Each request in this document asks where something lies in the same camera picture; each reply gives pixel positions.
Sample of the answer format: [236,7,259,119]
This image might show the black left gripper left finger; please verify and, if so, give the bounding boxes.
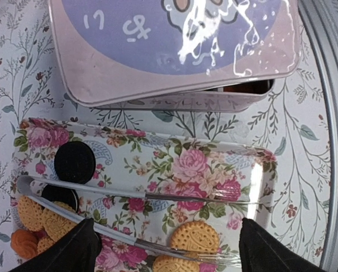
[12,219,102,272]

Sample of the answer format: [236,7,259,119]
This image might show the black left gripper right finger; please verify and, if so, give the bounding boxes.
[239,218,322,272]

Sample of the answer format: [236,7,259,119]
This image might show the silver white tongs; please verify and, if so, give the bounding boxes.
[16,176,259,266]

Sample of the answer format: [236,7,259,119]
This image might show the silver tin lid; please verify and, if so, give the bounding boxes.
[48,1,300,107]

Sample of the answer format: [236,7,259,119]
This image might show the beige sandwich biscuit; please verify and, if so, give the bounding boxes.
[41,209,77,242]

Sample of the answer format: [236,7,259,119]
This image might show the orange swirl cookie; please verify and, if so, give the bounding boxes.
[11,229,38,260]

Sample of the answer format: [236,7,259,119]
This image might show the round beige biscuit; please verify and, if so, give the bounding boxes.
[18,195,44,232]
[170,221,220,253]

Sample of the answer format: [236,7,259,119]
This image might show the black sandwich cookie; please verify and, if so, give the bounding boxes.
[54,141,96,184]
[41,185,79,212]

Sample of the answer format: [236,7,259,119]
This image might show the pink divided cookie tin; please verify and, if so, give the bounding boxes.
[98,79,275,113]

